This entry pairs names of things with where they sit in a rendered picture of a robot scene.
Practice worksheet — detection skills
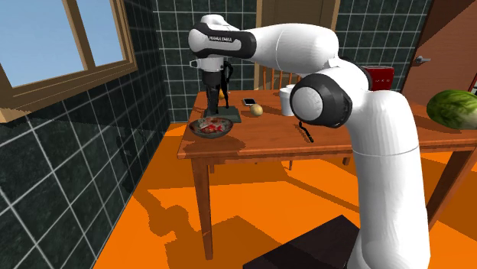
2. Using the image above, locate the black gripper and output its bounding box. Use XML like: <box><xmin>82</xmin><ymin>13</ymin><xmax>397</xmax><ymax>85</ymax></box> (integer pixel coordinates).
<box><xmin>202</xmin><ymin>70</ymin><xmax>224</xmax><ymax>115</ymax></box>

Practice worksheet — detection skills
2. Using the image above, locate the dark grey flat slab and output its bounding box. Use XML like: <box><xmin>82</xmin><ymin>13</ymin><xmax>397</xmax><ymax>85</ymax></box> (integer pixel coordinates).
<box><xmin>203</xmin><ymin>105</ymin><xmax>242</xmax><ymax>125</ymax></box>

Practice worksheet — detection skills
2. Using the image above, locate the black upright curved object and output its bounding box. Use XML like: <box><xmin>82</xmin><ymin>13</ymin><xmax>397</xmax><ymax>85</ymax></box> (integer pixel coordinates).
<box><xmin>222</xmin><ymin>60</ymin><xmax>235</xmax><ymax>110</ymax></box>

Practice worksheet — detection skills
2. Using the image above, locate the grey bowl with red pieces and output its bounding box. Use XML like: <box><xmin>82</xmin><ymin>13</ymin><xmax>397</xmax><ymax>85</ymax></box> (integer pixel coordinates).
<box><xmin>188</xmin><ymin>115</ymin><xmax>235</xmax><ymax>140</ymax></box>

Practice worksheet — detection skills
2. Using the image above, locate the wooden table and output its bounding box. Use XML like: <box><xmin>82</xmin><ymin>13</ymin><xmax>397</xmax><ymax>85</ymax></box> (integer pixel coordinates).
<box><xmin>177</xmin><ymin>89</ymin><xmax>477</xmax><ymax>261</ymax></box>

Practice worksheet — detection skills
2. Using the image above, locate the wooden chair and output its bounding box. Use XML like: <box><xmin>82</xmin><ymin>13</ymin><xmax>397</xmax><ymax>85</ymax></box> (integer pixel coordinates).
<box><xmin>260</xmin><ymin>66</ymin><xmax>303</xmax><ymax>92</ymax></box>

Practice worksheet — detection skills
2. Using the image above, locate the white cup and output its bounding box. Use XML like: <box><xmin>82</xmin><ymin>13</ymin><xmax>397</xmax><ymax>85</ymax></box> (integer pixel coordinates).
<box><xmin>278</xmin><ymin>84</ymin><xmax>300</xmax><ymax>118</ymax></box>

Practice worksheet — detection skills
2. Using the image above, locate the black curved small tool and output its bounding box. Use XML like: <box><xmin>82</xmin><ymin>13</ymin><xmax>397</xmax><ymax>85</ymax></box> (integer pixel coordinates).
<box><xmin>297</xmin><ymin>122</ymin><xmax>315</xmax><ymax>144</ymax></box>

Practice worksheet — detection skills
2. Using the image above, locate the light wooden door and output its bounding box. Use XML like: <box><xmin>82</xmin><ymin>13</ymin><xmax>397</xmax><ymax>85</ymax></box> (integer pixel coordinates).
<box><xmin>254</xmin><ymin>0</ymin><xmax>341</xmax><ymax>91</ymax></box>

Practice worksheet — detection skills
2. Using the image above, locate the red toaster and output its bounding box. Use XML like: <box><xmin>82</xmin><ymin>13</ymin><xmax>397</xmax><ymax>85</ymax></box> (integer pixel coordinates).
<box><xmin>362</xmin><ymin>66</ymin><xmax>395</xmax><ymax>92</ymax></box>

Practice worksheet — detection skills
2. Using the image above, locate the dark robot stand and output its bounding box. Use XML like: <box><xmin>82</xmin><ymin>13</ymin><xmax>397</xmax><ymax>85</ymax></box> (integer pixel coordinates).
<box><xmin>242</xmin><ymin>214</ymin><xmax>361</xmax><ymax>269</ymax></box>

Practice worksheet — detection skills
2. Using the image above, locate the wooden framed window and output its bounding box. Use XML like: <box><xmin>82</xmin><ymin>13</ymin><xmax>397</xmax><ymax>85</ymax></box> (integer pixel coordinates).
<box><xmin>0</xmin><ymin>0</ymin><xmax>139</xmax><ymax>125</ymax></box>

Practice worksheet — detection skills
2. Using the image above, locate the green striped melon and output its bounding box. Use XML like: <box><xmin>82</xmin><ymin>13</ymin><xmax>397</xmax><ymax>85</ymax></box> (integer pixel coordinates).
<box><xmin>426</xmin><ymin>89</ymin><xmax>477</xmax><ymax>131</ymax></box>

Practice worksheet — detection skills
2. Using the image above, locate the brown door with grey handle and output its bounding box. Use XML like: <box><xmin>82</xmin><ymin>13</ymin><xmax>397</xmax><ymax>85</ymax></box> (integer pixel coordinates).
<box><xmin>400</xmin><ymin>0</ymin><xmax>477</xmax><ymax>106</ymax></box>

